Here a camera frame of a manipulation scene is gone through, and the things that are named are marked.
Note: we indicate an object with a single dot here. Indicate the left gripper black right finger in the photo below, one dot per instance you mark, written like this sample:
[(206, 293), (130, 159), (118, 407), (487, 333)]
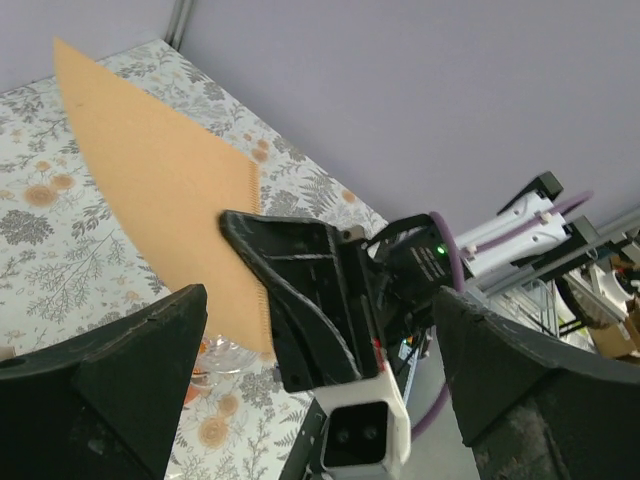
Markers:
[(532, 407)]

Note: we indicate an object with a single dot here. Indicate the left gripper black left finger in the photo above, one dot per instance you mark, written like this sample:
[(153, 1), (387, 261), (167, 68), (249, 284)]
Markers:
[(105, 404)]

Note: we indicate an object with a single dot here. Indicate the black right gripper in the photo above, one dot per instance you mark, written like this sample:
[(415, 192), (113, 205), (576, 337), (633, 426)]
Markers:
[(318, 280)]

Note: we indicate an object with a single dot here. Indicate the clear glass dripper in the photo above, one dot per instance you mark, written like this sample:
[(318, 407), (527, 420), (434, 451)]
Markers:
[(219, 356)]

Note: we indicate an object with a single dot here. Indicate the brown paper coffee filter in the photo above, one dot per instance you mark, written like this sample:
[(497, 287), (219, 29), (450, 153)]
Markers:
[(167, 180)]

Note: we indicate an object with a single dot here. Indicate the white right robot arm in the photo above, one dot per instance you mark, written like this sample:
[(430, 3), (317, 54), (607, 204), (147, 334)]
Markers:
[(534, 223)]

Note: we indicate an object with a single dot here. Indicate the orange glass carafe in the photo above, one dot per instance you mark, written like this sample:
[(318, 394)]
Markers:
[(192, 392)]

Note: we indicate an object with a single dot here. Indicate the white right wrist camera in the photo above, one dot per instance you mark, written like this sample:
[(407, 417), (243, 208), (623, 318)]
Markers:
[(369, 431)]

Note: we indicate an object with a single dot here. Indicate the aluminium frame rail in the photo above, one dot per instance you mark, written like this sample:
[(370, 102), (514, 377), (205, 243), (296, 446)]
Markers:
[(180, 16)]

